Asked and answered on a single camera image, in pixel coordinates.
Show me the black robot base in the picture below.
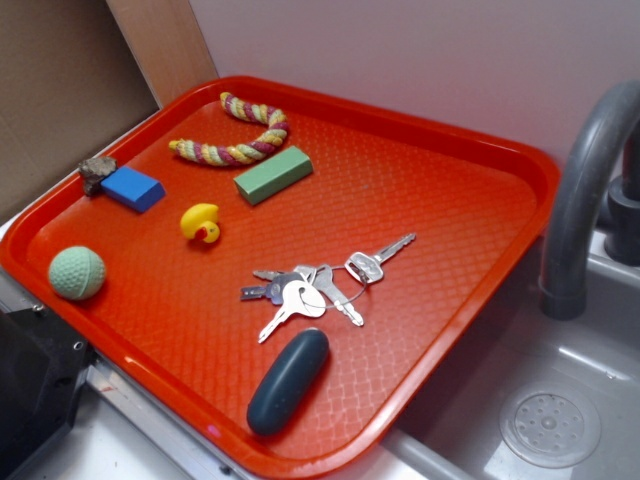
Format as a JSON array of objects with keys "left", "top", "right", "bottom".
[{"left": 1, "top": 306, "right": 93, "bottom": 479}]

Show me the green golf ball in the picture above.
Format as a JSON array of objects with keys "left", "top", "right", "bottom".
[{"left": 48, "top": 246, "right": 107, "bottom": 301}]

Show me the bunch of silver keys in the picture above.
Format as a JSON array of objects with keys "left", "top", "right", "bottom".
[{"left": 240, "top": 233, "right": 416, "bottom": 344}]

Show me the red plastic tray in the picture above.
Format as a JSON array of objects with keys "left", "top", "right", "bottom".
[{"left": 1, "top": 77, "right": 559, "bottom": 479}]

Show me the green rectangular block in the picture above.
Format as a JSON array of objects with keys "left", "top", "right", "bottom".
[{"left": 234, "top": 146, "right": 314, "bottom": 205}]

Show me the yellow rubber duck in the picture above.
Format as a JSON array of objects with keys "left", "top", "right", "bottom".
[{"left": 180, "top": 203, "right": 220, "bottom": 244}]

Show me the dark teal oval case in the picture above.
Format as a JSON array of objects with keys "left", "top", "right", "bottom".
[{"left": 246, "top": 328, "right": 330, "bottom": 436}]

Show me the blue rectangular block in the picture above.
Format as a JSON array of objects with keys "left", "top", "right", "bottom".
[{"left": 101, "top": 166, "right": 166, "bottom": 213}]

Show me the brown rough rock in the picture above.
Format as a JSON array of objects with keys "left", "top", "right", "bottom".
[{"left": 78, "top": 156, "right": 118, "bottom": 197}]

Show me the grey curved faucet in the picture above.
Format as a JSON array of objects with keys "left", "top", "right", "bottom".
[{"left": 539, "top": 80, "right": 639, "bottom": 320}]

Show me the grey sink basin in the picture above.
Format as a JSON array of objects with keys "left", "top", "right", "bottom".
[{"left": 383, "top": 234, "right": 639, "bottom": 479}]

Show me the brown cardboard panel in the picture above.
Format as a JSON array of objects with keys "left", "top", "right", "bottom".
[{"left": 1, "top": 1, "right": 217, "bottom": 221}]

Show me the round sink drain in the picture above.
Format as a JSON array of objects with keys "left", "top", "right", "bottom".
[{"left": 499, "top": 382, "right": 602, "bottom": 469}]

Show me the multicoloured braided rope toy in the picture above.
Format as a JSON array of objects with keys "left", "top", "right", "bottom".
[{"left": 169, "top": 92, "right": 289, "bottom": 167}]

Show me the dark faucet handle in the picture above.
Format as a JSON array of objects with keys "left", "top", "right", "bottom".
[{"left": 605, "top": 126, "right": 639, "bottom": 266}]

